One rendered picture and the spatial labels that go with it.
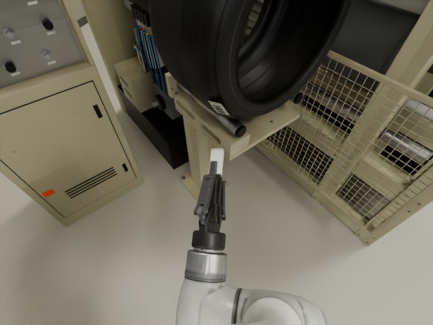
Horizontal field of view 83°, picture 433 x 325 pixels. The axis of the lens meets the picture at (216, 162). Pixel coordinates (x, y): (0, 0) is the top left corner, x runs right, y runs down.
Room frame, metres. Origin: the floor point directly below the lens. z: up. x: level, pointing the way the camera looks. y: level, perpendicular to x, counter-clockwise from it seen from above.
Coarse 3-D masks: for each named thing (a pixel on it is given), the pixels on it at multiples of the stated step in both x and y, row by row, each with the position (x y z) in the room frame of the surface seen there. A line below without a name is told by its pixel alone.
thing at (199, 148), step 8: (184, 120) 0.97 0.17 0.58; (184, 128) 0.98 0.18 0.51; (192, 128) 0.91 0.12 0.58; (192, 136) 0.92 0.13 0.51; (200, 136) 0.90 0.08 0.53; (192, 144) 0.93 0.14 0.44; (200, 144) 0.90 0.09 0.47; (208, 144) 0.93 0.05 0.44; (192, 152) 0.94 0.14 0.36; (200, 152) 0.90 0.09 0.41; (208, 152) 0.93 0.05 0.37; (192, 160) 0.95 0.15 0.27; (200, 160) 0.89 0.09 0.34; (208, 160) 0.93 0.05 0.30; (192, 168) 0.96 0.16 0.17; (200, 168) 0.89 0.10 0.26; (208, 168) 0.92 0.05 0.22; (192, 176) 0.97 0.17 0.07; (200, 176) 0.89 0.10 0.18; (200, 184) 0.89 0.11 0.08
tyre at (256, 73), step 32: (160, 0) 0.62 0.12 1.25; (192, 0) 0.53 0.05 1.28; (224, 0) 0.51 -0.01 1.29; (288, 0) 0.98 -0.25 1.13; (320, 0) 0.89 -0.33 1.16; (160, 32) 0.61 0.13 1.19; (192, 32) 0.52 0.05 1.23; (224, 32) 0.50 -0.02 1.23; (256, 32) 0.94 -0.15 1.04; (288, 32) 0.93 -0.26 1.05; (320, 32) 0.85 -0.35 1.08; (192, 64) 0.51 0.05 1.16; (224, 64) 0.50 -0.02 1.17; (256, 64) 0.89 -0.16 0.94; (288, 64) 0.84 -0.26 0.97; (224, 96) 0.50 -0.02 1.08; (256, 96) 0.74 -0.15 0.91; (288, 96) 0.67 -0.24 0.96
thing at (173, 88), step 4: (168, 72) 0.82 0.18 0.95; (168, 76) 0.80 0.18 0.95; (172, 76) 0.81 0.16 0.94; (168, 80) 0.80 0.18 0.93; (172, 80) 0.81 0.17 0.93; (168, 84) 0.80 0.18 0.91; (172, 84) 0.80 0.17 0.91; (176, 84) 0.81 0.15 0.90; (168, 88) 0.81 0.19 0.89; (172, 88) 0.80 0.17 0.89; (176, 88) 0.81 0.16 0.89; (180, 88) 0.82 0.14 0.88; (168, 92) 0.81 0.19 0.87; (172, 92) 0.80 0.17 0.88; (176, 92) 0.81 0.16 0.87; (172, 96) 0.80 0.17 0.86
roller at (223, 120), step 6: (180, 84) 0.81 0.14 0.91; (186, 90) 0.77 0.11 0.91; (192, 96) 0.74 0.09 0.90; (198, 102) 0.71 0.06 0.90; (204, 108) 0.68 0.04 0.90; (216, 114) 0.63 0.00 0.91; (222, 120) 0.61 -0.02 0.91; (228, 120) 0.60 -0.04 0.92; (234, 120) 0.59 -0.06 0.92; (228, 126) 0.58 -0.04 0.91; (234, 126) 0.57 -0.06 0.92; (240, 126) 0.56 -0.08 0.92; (234, 132) 0.56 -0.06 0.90; (240, 132) 0.56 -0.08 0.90
